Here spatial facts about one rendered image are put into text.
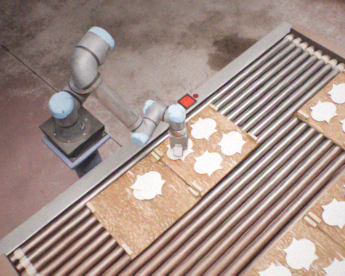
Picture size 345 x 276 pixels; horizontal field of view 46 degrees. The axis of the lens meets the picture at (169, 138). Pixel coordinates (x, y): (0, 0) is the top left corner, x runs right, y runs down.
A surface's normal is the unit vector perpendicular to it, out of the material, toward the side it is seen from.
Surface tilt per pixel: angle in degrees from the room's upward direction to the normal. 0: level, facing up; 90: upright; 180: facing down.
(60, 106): 10
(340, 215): 0
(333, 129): 0
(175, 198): 0
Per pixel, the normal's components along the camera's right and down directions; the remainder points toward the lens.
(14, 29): -0.07, -0.55
